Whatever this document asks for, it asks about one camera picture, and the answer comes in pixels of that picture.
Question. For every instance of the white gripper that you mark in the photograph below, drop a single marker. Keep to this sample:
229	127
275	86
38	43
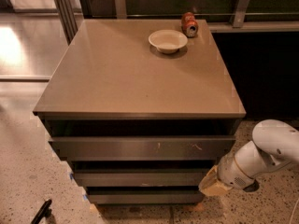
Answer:
231	171

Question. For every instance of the grey drawer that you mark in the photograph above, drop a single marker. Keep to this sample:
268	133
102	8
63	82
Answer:
141	178
141	148
146	197

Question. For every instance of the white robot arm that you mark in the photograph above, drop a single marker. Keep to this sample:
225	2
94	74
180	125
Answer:
274	146

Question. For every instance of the grey top drawer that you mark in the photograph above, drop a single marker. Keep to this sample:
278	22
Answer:
141	148

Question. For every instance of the grey drawer cabinet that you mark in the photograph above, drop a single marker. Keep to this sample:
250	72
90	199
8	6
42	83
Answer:
112	82

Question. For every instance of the grey bottom drawer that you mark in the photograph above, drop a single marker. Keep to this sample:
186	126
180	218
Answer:
146	197

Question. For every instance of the white bowl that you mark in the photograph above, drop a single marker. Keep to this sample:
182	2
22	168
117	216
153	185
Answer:
168	41

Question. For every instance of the orange soda can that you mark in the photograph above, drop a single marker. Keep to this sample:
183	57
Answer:
189	24

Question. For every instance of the black object on floor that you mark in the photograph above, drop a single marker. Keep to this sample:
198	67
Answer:
44	211

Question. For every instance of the metal shelf bracket right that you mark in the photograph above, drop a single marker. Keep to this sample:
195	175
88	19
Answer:
239	15

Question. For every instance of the metal shelf bracket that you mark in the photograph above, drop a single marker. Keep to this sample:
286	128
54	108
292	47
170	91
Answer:
239	15
121	11

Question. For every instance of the metal shelf bracket left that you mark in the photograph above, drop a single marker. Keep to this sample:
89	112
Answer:
121	11

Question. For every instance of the metal frame post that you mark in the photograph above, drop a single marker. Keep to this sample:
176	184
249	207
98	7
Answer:
67	19

